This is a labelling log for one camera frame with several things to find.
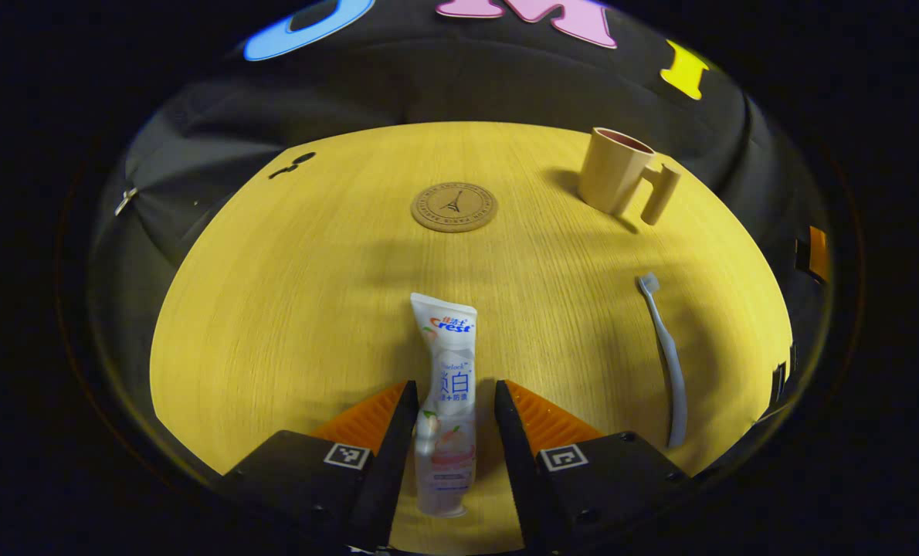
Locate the beige cup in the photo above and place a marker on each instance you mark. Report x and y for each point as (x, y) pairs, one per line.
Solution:
(610, 174)

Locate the small white clip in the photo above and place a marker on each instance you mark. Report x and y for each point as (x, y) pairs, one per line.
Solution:
(126, 201)

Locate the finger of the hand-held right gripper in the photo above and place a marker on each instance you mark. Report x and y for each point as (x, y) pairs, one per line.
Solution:
(818, 253)

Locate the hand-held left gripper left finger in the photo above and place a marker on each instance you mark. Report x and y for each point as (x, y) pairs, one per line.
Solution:
(394, 463)

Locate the black backdrop cloth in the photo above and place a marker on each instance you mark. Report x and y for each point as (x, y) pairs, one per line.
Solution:
(467, 77)

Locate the round cork coaster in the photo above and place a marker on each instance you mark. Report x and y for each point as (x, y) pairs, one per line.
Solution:
(454, 207)

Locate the pale blue toothbrush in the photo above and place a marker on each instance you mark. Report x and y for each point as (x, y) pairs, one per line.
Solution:
(672, 363)

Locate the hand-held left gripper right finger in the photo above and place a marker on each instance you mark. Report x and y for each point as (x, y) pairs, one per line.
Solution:
(517, 463)

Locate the white toothpaste tube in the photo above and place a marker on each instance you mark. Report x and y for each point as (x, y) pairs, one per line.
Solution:
(448, 347)

